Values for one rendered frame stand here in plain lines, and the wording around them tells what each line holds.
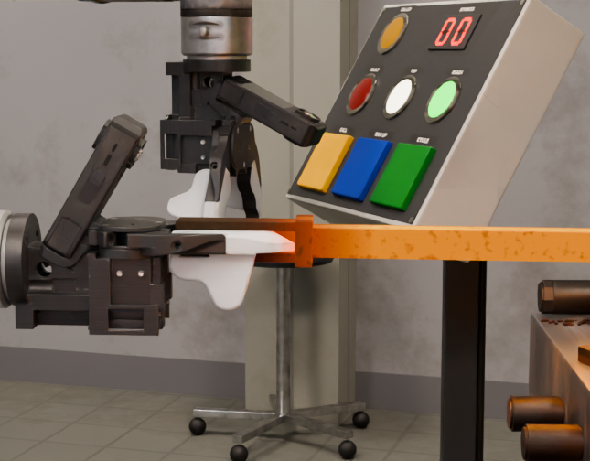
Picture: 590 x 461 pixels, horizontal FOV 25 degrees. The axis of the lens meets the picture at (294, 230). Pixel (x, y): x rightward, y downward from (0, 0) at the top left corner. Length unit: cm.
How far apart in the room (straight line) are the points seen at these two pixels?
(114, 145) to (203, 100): 41
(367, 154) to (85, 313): 58
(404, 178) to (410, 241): 44
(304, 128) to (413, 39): 29
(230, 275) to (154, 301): 6
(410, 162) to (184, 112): 25
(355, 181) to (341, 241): 53
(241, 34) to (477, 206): 31
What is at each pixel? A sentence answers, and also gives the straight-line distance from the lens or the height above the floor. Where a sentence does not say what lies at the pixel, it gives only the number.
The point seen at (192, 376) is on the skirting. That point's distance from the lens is 447.
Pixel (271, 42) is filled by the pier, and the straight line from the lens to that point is 402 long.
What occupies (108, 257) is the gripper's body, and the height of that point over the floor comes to 99.
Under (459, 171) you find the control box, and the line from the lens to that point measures 140.
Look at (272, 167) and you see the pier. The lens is 404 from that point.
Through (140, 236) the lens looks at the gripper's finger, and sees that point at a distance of 98.
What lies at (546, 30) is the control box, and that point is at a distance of 145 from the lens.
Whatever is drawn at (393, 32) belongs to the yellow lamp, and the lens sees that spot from 165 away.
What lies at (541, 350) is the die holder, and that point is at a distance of 113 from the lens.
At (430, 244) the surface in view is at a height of 100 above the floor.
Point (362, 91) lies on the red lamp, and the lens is 164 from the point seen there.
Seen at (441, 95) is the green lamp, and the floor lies 109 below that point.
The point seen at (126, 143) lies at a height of 108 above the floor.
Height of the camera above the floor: 115
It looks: 8 degrees down
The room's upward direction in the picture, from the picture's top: straight up
